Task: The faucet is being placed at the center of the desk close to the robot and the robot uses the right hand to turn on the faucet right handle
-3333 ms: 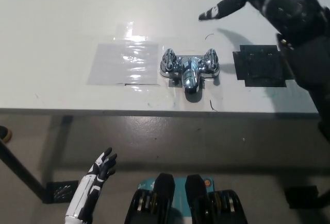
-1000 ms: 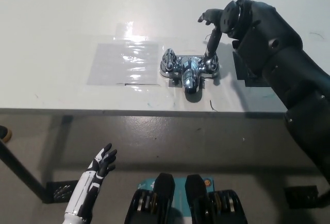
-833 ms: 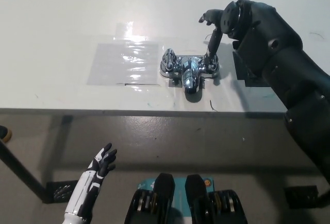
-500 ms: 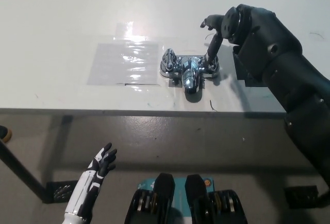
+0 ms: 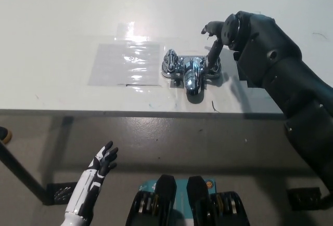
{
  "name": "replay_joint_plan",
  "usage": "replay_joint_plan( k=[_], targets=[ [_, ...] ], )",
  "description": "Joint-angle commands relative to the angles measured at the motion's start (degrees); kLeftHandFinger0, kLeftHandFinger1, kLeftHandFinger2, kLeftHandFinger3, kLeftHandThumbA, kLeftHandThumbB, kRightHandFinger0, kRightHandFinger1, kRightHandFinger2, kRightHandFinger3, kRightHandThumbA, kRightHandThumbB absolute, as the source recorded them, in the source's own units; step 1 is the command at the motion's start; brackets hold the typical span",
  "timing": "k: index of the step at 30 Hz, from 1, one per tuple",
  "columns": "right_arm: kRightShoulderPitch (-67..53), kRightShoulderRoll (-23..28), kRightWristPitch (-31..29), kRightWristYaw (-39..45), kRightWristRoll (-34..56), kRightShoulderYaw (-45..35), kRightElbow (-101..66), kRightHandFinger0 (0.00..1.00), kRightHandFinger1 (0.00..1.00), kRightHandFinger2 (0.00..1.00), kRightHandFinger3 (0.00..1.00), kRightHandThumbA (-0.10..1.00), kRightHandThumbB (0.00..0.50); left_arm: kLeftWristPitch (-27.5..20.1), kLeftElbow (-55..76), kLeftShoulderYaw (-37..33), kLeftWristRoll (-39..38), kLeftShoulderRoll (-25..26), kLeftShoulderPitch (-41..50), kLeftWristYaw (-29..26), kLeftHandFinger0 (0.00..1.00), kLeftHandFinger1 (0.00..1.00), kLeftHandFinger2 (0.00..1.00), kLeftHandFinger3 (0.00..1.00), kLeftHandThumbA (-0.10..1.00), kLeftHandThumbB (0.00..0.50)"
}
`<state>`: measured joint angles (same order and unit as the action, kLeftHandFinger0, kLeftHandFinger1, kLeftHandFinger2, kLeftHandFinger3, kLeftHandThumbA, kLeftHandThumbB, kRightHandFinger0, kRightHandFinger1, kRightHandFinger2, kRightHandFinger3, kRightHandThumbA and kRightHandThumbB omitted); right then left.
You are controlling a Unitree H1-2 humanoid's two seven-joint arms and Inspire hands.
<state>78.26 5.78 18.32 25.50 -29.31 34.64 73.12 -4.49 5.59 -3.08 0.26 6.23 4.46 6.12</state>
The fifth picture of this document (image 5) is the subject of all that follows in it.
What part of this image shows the clear plastic sheet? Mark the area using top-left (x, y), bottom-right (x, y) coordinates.
top-left (87, 43), bottom-right (162, 88)

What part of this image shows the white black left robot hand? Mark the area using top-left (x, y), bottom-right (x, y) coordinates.
top-left (60, 140), bottom-right (119, 226)

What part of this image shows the chrome faucet body with spout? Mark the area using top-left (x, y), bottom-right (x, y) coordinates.
top-left (160, 56), bottom-right (222, 97)

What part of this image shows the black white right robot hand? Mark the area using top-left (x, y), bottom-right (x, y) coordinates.
top-left (200, 20), bottom-right (224, 73)

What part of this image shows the black table foot plate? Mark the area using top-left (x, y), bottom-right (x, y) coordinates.
top-left (286, 187), bottom-right (321, 210)

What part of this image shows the black shoe with tan sole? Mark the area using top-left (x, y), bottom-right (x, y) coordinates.
top-left (0, 126), bottom-right (13, 144)

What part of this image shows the black table leg with foot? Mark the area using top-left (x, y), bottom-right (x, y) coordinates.
top-left (0, 140), bottom-right (79, 206)

